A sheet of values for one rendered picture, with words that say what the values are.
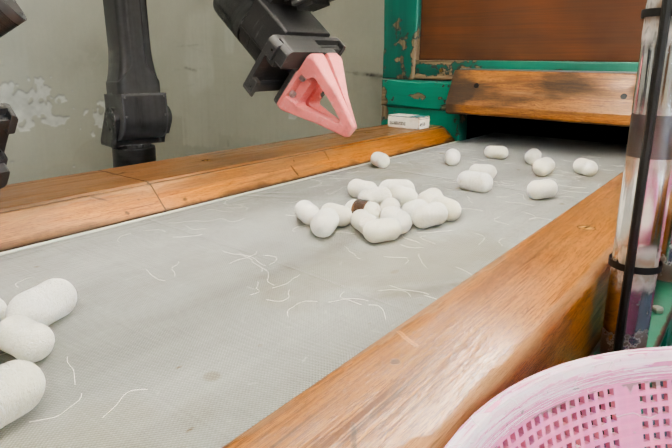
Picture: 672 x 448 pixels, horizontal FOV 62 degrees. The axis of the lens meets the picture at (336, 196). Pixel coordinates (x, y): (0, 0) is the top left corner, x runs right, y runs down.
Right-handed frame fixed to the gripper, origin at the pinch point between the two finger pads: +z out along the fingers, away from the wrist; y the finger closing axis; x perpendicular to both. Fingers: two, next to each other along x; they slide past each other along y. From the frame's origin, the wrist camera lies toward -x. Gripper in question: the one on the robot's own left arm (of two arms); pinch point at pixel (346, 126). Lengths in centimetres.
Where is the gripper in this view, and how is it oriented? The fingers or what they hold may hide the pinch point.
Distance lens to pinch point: 54.1
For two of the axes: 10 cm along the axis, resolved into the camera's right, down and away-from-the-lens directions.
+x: -5.2, 6.3, 5.7
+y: 6.2, -1.9, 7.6
